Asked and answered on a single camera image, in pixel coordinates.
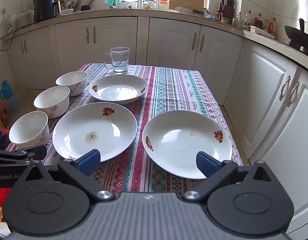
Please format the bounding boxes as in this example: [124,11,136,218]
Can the small white fruit-print plate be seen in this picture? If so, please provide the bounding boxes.
[88,74,149,105]

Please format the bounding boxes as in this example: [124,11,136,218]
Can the large white stained plate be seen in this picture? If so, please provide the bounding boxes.
[52,102,138,163]

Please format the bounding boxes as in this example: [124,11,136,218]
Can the white kitchen cabinets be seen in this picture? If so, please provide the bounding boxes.
[5,15,308,233]

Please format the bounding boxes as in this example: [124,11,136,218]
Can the red plastic bag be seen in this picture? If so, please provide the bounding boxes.
[0,188,12,205]

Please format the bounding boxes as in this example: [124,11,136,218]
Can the cardboard box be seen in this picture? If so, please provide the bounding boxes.
[169,0,204,12]

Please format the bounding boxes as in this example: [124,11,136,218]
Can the knife block with knives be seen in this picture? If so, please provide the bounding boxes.
[221,0,236,18]

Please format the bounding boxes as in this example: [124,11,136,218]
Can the yellow oil bottle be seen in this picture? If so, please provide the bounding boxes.
[269,17,278,37]

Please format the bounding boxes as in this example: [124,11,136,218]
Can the white tray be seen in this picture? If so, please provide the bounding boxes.
[250,26,277,39]

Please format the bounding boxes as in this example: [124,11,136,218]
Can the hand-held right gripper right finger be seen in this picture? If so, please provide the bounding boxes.
[181,151,282,202]

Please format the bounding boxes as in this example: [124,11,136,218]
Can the clear glass bottle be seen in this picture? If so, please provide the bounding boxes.
[235,12,244,29]

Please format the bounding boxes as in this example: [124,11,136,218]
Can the white electric kettle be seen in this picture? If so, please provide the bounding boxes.
[6,14,18,32]

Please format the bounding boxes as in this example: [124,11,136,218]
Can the white pink-flower bowl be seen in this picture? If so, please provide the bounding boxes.
[33,86,70,119]
[55,71,88,97]
[8,111,50,150]

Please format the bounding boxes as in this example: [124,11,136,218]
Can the patterned red green tablecloth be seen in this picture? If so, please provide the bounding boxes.
[5,63,244,198]

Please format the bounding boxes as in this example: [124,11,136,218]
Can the dark sauce bottle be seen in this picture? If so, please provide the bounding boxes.
[216,2,224,22]

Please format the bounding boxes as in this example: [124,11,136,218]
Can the blue thermos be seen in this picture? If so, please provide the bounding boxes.
[0,80,15,101]

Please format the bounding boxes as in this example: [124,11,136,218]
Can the clear glass mug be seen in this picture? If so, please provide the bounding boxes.
[104,47,130,75]

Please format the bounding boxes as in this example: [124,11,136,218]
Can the black power cable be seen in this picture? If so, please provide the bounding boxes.
[0,27,35,52]

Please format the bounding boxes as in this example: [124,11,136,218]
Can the large white fruit-print plate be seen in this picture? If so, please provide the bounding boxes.
[142,110,233,180]

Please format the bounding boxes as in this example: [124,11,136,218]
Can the black wok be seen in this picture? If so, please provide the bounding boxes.
[284,18,308,53]

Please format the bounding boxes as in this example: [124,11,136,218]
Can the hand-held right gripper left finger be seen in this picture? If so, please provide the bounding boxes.
[18,149,116,202]

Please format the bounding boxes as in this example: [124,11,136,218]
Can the wire rack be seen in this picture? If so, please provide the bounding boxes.
[177,3,195,16]

